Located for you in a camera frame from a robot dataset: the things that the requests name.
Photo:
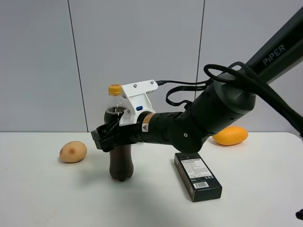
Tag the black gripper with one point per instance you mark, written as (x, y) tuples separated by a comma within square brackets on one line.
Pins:
[(150, 128)]

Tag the cola bottle yellow cap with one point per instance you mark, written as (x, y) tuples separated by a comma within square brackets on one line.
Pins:
[(121, 165)]

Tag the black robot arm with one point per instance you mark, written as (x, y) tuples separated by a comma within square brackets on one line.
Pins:
[(227, 95)]

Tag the brown potato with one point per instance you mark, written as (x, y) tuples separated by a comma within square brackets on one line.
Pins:
[(73, 152)]

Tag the white shampoo bottle blue cap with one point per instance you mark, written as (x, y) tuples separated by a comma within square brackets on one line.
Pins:
[(139, 108)]

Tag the black rectangular box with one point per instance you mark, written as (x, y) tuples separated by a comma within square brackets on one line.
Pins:
[(199, 181)]

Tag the orange mango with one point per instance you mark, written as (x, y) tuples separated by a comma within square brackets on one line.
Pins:
[(231, 136)]

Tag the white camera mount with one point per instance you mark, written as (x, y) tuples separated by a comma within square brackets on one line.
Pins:
[(135, 94)]

